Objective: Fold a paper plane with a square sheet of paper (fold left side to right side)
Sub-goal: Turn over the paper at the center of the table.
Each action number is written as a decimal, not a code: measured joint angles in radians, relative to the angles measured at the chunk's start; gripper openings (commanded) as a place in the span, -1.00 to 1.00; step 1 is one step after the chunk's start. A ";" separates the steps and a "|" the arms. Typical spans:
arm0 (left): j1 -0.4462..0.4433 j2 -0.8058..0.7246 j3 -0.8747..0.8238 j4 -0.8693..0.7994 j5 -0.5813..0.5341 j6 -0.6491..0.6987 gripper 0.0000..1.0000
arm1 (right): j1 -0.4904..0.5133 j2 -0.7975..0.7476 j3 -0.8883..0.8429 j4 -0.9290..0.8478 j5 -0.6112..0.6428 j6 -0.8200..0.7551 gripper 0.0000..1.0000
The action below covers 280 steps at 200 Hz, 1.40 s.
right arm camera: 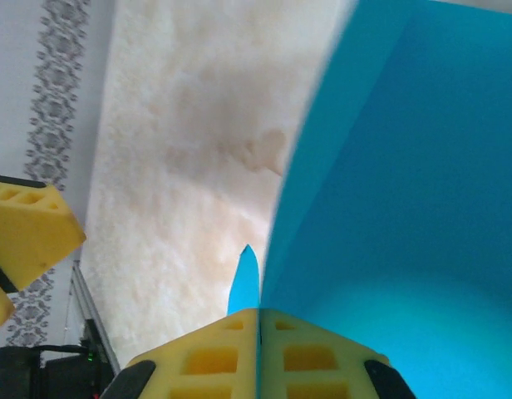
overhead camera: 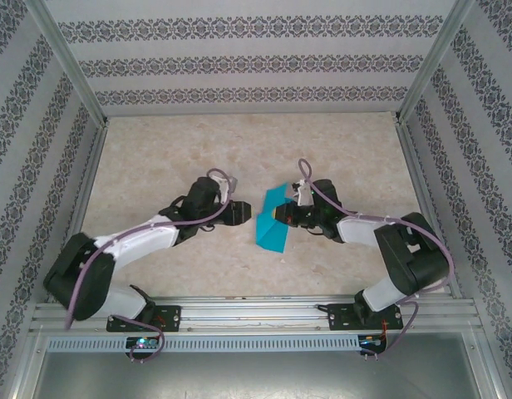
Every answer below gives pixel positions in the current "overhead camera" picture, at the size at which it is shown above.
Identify aluminium lower frame bar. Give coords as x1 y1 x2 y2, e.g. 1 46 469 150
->
6 330 47 399
467 330 509 399

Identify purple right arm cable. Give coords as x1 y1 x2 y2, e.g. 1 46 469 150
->
297 158 456 362

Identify blue paper sheet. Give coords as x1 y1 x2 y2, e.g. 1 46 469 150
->
254 182 291 254

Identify small circuit board green light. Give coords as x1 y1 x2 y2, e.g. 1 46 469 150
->
126 336 160 350

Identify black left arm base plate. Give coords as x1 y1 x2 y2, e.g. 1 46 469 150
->
107 305 183 333

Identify aluminium mounting rail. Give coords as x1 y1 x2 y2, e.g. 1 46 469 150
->
29 293 484 333

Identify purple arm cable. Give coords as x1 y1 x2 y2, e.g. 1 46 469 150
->
297 158 456 362
64 168 240 362

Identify small circuit board red wires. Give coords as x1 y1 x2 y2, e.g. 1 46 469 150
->
358 334 386 349

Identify slotted grey cable duct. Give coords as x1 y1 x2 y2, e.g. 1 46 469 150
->
46 334 363 353

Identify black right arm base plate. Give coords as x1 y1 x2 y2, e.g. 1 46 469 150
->
328 303 405 333

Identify aluminium side rail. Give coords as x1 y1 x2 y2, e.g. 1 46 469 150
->
395 120 463 298
47 122 111 303

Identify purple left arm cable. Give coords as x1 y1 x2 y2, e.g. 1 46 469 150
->
64 168 240 362

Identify grey metal sheet tray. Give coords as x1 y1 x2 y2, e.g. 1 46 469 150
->
29 348 492 399

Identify aluminium frame post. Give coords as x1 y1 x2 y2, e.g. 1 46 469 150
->
25 0 110 128
395 0 477 126

